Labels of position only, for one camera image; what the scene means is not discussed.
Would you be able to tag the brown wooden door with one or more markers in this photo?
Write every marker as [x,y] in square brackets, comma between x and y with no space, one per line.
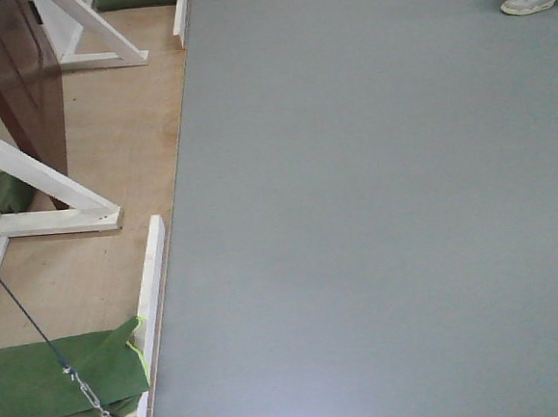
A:
[31,88]

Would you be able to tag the plywood base platform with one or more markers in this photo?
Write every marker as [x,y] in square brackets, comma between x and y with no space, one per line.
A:
[122,128]

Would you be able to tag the white near diagonal brace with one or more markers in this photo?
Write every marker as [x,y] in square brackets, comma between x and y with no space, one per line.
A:
[87,211]

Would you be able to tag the white diagonal brace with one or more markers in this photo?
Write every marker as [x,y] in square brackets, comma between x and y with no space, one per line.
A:
[66,21]
[87,211]

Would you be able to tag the metal turnbuckle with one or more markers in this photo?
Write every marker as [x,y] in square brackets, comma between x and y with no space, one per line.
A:
[87,391]

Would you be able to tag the green sandbag behind brace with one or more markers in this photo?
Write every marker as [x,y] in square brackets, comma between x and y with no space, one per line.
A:
[16,196]

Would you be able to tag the white far diagonal brace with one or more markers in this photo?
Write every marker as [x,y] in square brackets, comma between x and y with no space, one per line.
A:
[66,21]

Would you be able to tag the green near sandbag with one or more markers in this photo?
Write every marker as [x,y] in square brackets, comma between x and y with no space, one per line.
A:
[33,384]

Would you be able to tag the white left sneaker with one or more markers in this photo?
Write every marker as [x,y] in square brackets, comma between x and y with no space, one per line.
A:
[526,7]

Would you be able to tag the white near edge rail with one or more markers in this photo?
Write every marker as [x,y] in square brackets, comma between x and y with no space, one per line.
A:
[149,309]

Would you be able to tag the white edge rail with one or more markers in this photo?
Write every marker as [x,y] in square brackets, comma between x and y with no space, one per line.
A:
[180,21]
[149,309]

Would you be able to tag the white far edge rail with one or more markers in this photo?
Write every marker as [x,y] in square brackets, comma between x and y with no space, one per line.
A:
[180,21]

